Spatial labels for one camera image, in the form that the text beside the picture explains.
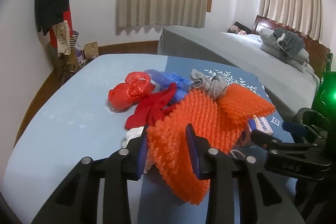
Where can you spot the red wooden headboard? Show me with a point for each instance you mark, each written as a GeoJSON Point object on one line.
{"type": "Point", "coordinates": [319, 55]}

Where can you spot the grey crumpled sock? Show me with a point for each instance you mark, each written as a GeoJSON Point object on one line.
{"type": "Point", "coordinates": [215, 88]}

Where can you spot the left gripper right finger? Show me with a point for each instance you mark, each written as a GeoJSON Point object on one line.
{"type": "Point", "coordinates": [239, 191]}

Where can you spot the white blue tissue pack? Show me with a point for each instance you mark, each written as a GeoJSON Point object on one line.
{"type": "Point", "coordinates": [256, 123]}

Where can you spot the striped bag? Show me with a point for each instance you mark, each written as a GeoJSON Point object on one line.
{"type": "Point", "coordinates": [73, 42]}

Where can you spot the blue plastic bag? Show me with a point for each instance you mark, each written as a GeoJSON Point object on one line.
{"type": "Point", "coordinates": [165, 79]}

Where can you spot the dark grey towel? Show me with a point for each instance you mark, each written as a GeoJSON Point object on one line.
{"type": "Point", "coordinates": [289, 42]}

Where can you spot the red cloth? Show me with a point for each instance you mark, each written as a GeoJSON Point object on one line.
{"type": "Point", "coordinates": [153, 108]}

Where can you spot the beige tote bag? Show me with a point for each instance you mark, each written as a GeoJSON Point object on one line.
{"type": "Point", "coordinates": [62, 35]}

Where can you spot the red plastic bag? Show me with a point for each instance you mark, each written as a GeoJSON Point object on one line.
{"type": "Point", "coordinates": [136, 87]}

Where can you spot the black bag beside bed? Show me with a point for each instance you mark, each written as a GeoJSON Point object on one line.
{"type": "Point", "coordinates": [238, 28]}

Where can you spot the bed with grey sheet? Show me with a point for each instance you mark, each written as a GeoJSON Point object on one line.
{"type": "Point", "coordinates": [288, 88]}

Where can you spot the black-lined trash bin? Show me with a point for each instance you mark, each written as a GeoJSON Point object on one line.
{"type": "Point", "coordinates": [308, 117]}

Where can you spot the red hanging garment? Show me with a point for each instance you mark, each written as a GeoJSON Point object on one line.
{"type": "Point", "coordinates": [66, 16]}

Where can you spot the blue tree-print tablecloth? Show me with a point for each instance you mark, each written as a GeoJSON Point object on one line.
{"type": "Point", "coordinates": [77, 121]}

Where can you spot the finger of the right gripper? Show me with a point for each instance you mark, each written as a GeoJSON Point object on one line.
{"type": "Point", "coordinates": [278, 147]}
{"type": "Point", "coordinates": [304, 131]}

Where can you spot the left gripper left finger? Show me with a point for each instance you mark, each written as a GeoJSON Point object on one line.
{"type": "Point", "coordinates": [75, 200]}

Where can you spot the white crumpled tissue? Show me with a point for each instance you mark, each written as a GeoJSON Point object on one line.
{"type": "Point", "coordinates": [134, 133]}

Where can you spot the folded grey quilt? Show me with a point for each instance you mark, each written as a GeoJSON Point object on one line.
{"type": "Point", "coordinates": [269, 45]}

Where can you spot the brown paper bag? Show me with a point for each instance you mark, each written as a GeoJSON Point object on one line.
{"type": "Point", "coordinates": [91, 50]}

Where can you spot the orange foam net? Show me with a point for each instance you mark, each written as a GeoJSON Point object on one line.
{"type": "Point", "coordinates": [221, 122]}

